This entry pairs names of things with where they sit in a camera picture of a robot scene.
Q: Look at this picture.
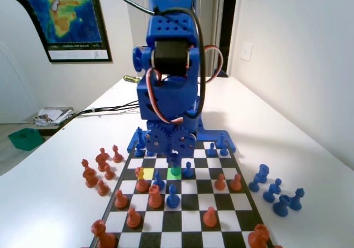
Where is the framed New Zealand map poster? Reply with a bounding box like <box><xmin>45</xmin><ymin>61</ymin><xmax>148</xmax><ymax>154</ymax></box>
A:
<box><xmin>0</xmin><ymin>0</ymin><xmax>113</xmax><ymax>63</ymax></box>

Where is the blue bishop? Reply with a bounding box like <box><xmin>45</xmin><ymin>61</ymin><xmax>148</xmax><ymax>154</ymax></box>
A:
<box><xmin>153</xmin><ymin>169</ymin><xmax>166</xmax><ymax>192</ymax></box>

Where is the black and white chessboard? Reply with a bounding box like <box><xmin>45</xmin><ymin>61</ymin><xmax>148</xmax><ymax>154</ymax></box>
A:
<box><xmin>91</xmin><ymin>140</ymin><xmax>277</xmax><ymax>248</ymax></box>

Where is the black cable bundle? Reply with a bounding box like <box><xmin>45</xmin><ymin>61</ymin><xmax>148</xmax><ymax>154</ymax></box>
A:
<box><xmin>62</xmin><ymin>100</ymin><xmax>140</xmax><ymax>123</ymax></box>

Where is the black camera cable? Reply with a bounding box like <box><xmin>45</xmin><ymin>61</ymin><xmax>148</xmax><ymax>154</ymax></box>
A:
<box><xmin>118</xmin><ymin>0</ymin><xmax>207</xmax><ymax>118</ymax></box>

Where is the blue king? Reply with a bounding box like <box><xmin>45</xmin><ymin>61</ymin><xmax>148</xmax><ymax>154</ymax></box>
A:
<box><xmin>288</xmin><ymin>187</ymin><xmax>305</xmax><ymax>211</ymax></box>

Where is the large blue pawn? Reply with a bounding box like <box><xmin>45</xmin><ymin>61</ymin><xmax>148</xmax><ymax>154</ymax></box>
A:
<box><xmin>165</xmin><ymin>184</ymin><xmax>181</xmax><ymax>209</ymax></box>

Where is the green plastic box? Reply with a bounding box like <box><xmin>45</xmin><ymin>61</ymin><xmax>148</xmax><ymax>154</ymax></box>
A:
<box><xmin>7</xmin><ymin>128</ymin><xmax>45</xmax><ymax>152</ymax></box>

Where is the white door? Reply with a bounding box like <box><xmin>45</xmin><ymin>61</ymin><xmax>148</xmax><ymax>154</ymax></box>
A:
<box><xmin>124</xmin><ymin>0</ymin><xmax>222</xmax><ymax>78</ymax></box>

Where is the pile of papers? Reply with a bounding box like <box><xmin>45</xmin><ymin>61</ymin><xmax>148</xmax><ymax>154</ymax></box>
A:
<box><xmin>33</xmin><ymin>106</ymin><xmax>75</xmax><ymax>127</ymax></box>

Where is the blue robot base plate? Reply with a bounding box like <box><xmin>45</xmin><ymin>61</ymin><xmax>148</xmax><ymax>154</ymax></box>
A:
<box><xmin>126</xmin><ymin>120</ymin><xmax>237</xmax><ymax>153</ymax></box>

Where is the tall blue chess piece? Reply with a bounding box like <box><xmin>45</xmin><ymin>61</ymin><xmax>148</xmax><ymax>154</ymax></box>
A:
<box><xmin>216</xmin><ymin>133</ymin><xmax>227</xmax><ymax>149</ymax></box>
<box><xmin>136</xmin><ymin>126</ymin><xmax>147</xmax><ymax>149</ymax></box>

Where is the red pawn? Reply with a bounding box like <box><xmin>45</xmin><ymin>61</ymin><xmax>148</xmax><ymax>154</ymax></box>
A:
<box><xmin>114</xmin><ymin>189</ymin><xmax>129</xmax><ymax>210</ymax></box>
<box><xmin>103</xmin><ymin>163</ymin><xmax>115</xmax><ymax>180</ymax></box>
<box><xmin>230</xmin><ymin>173</ymin><xmax>242</xmax><ymax>192</ymax></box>
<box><xmin>97</xmin><ymin>179</ymin><xmax>110</xmax><ymax>197</ymax></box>
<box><xmin>126</xmin><ymin>207</ymin><xmax>142</xmax><ymax>229</ymax></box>
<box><xmin>215</xmin><ymin>173</ymin><xmax>227</xmax><ymax>191</ymax></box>
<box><xmin>202</xmin><ymin>206</ymin><xmax>218</xmax><ymax>229</ymax></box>

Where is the blue object in doorway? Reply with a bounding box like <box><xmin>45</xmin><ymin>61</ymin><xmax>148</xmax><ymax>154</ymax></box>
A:
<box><xmin>212</xmin><ymin>68</ymin><xmax>230</xmax><ymax>79</ymax></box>

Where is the red queen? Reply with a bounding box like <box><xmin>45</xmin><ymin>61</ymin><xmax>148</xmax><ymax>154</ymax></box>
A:
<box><xmin>82</xmin><ymin>168</ymin><xmax>98</xmax><ymax>189</ymax></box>

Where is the blue knight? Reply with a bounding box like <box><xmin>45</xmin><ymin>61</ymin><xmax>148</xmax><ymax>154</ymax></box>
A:
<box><xmin>256</xmin><ymin>163</ymin><xmax>269</xmax><ymax>184</ymax></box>

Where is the white arched panel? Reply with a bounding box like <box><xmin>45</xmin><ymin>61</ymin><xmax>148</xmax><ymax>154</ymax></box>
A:
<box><xmin>0</xmin><ymin>0</ymin><xmax>52</xmax><ymax>125</ymax></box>

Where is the white light switch plate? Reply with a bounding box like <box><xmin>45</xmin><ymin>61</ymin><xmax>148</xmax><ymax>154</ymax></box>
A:
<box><xmin>240</xmin><ymin>42</ymin><xmax>254</xmax><ymax>63</ymax></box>

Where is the blue rook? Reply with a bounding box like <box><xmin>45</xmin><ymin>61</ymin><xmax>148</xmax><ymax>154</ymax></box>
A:
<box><xmin>273</xmin><ymin>194</ymin><xmax>291</xmax><ymax>218</ymax></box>

